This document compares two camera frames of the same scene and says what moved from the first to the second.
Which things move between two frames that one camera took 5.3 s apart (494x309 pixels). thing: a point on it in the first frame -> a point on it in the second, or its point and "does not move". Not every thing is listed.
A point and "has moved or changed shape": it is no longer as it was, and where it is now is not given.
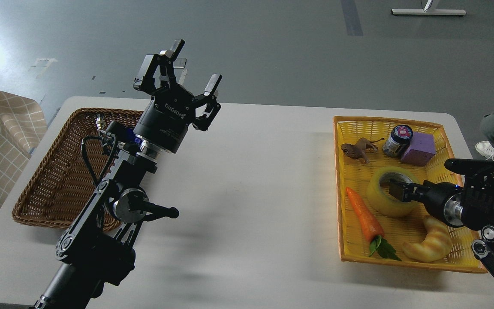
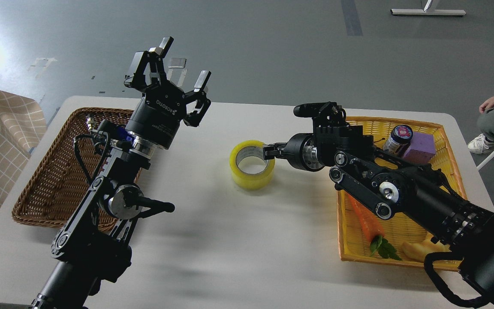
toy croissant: (436, 246) does not move
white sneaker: (486, 149) -> (480, 144)
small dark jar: (399, 140) does not move
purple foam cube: (422, 149) does not move
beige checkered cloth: (5, 127) does not move
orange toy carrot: (370, 221) does not move
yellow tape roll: (390, 207) has moved or changed shape
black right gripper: (444, 200) -> (302, 152)
